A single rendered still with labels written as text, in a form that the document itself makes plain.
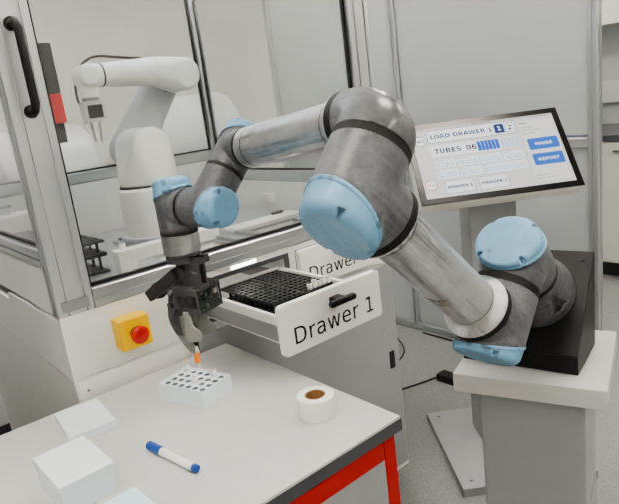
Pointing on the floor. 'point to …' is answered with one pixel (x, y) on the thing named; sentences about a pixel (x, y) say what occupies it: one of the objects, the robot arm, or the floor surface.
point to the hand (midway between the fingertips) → (192, 345)
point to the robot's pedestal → (540, 426)
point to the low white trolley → (216, 444)
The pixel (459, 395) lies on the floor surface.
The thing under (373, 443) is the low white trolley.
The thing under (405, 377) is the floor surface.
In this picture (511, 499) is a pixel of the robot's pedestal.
